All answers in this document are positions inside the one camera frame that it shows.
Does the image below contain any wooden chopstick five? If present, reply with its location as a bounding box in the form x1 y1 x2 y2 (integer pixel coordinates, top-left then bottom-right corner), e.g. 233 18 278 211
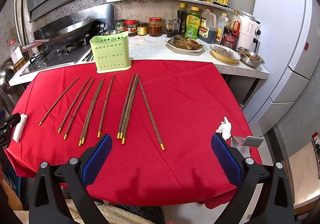
81 78 105 145

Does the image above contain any black wok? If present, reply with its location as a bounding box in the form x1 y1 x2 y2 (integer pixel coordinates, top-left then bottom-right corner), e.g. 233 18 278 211
22 19 98 52

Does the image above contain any dark sauce bottle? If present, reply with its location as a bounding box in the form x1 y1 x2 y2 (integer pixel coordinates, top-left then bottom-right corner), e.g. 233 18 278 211
177 3 187 34

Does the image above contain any wooden chopstick four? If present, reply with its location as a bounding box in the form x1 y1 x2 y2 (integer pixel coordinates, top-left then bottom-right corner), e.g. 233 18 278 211
78 78 104 147

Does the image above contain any wooden chopstick two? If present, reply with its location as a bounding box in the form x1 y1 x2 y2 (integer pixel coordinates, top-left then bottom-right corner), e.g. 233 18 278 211
57 76 92 134

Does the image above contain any wooden chopstick one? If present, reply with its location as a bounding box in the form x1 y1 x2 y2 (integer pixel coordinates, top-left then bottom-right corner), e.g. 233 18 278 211
39 77 80 126

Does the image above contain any green label bottle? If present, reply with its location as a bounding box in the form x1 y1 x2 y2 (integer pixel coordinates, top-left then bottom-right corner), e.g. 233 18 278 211
185 6 201 39

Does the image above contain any red lid chili jar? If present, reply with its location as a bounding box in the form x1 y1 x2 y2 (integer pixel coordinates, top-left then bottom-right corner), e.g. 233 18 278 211
148 17 162 37

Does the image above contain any gas stove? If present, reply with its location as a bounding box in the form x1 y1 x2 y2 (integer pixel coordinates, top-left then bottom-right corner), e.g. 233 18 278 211
21 43 90 76

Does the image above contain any wooden chopstick ten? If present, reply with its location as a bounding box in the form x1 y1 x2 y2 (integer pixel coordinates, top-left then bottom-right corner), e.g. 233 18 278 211
138 79 165 151

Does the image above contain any white tissue roll left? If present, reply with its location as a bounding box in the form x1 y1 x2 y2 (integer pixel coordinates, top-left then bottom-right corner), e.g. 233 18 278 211
12 114 28 143

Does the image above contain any red tablecloth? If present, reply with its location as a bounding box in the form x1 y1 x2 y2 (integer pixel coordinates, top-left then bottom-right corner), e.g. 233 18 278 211
5 60 251 208

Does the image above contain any red handle oil bottle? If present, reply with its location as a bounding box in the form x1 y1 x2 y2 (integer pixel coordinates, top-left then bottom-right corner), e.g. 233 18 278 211
221 10 241 50

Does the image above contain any wooden chopstick nine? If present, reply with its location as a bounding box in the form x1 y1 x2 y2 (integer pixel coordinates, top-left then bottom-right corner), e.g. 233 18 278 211
121 75 139 145

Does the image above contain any wooden chopstick six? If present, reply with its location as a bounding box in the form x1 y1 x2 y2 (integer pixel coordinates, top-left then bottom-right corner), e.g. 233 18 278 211
97 74 115 138

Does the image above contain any yellow bowl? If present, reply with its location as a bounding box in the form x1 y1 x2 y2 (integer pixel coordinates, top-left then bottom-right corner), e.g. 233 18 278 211
210 44 241 63

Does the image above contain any cooking oil bottle left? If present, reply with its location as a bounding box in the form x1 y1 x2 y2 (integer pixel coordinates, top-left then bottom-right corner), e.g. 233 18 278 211
9 39 26 72

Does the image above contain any steel pot lid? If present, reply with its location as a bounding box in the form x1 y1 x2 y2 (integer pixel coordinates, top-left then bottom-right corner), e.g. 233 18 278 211
0 61 16 94

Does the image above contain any white tissue right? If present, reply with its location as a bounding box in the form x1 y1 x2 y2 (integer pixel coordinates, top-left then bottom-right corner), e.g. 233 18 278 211
216 117 232 140

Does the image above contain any white refrigerator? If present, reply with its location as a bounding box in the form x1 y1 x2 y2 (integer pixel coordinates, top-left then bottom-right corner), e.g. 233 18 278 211
242 0 319 137

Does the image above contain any large soy sauce jug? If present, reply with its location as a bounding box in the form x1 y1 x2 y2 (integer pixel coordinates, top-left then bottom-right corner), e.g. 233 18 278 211
198 7 217 44

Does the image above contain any steel bowl with food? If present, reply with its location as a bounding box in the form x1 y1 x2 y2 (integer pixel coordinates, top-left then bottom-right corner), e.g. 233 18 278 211
237 47 265 68

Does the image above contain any plate of cooked food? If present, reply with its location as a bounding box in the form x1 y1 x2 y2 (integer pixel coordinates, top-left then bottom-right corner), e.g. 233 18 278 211
165 35 206 52

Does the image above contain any wooden chopstick three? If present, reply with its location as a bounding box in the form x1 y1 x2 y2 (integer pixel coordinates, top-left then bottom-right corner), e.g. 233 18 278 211
63 79 95 140

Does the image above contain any green utensil holder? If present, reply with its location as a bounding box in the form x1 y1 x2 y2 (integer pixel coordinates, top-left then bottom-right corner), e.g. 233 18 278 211
89 31 131 74

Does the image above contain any wooden chopstick seven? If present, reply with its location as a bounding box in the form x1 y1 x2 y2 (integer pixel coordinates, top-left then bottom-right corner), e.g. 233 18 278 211
117 73 135 139

